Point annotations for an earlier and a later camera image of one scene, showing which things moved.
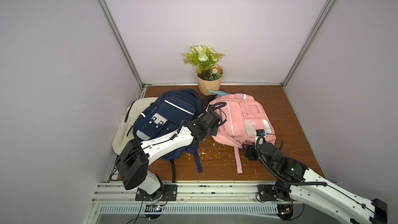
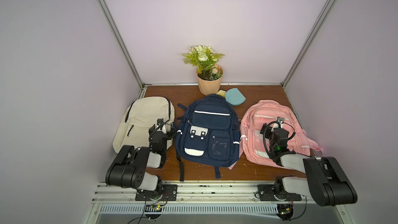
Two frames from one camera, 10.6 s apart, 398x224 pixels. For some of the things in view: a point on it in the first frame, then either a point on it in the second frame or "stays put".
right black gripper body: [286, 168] to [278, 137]
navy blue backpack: [168, 112] to [207, 134]
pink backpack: [245, 116] to [256, 114]
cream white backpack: [124, 132] stays put
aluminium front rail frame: [118, 198] stays put
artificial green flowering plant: [202, 57] stays put
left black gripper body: [213, 131] to [164, 138]
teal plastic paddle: [219, 93] to [234, 96]
